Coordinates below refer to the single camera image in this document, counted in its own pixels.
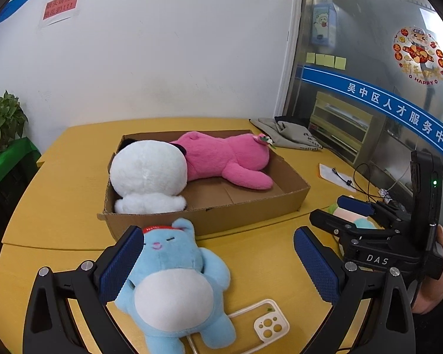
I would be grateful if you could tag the pastel plush toy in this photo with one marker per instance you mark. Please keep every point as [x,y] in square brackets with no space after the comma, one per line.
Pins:
[349,214]

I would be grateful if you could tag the grey window frame post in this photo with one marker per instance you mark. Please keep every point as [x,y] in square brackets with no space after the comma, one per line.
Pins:
[295,44]

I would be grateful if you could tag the green potted plant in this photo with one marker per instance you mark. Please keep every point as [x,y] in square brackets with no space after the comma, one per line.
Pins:
[3,118]

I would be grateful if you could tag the blue plush toy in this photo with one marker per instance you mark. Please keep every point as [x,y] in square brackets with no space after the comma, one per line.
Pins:
[177,265]

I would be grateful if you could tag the green planter box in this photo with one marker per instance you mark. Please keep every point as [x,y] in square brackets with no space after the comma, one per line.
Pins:
[11,158]

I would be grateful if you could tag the white power strip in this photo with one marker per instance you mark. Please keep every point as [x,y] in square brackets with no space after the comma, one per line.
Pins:
[387,195]

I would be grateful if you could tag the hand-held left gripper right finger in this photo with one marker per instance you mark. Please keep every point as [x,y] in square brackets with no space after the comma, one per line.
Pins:
[317,265]

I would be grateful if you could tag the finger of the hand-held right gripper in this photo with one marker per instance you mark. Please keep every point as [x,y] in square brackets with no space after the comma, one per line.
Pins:
[332,222]
[354,205]

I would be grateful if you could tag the brown cardboard box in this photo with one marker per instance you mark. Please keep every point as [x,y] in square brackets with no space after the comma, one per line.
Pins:
[243,214]

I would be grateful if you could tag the grey cloth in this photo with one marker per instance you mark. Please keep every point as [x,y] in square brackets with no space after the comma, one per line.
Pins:
[291,136]

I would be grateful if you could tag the white paper sheet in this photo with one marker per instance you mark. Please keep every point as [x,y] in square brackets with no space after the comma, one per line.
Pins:
[326,174]

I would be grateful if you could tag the round festive window sticker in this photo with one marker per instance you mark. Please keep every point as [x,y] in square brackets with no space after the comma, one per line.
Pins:
[419,55]

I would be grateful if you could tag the red wall sign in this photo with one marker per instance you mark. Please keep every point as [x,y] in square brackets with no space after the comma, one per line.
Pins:
[61,7]

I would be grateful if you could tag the pale yellow shelf unit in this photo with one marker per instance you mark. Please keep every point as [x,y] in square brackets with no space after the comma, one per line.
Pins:
[339,125]

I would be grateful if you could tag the blue cartoon poster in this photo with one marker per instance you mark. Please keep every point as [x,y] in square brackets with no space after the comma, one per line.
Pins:
[324,25]

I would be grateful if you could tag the blue glass banner strip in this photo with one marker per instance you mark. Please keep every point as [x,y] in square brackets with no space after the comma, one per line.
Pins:
[391,105]

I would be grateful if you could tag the white plush toy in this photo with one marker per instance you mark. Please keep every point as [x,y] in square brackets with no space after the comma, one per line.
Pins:
[147,169]

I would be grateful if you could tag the yellow sticky note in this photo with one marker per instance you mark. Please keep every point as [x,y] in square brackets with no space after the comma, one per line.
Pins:
[311,58]
[330,61]
[320,59]
[340,63]

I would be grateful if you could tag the clear phone case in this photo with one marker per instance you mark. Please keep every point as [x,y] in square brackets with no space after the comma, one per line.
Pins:
[282,325]

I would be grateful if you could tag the pink plush toy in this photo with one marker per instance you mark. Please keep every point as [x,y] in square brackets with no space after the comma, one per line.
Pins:
[214,155]

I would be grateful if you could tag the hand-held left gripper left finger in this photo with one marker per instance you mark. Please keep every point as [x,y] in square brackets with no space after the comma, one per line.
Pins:
[120,261]

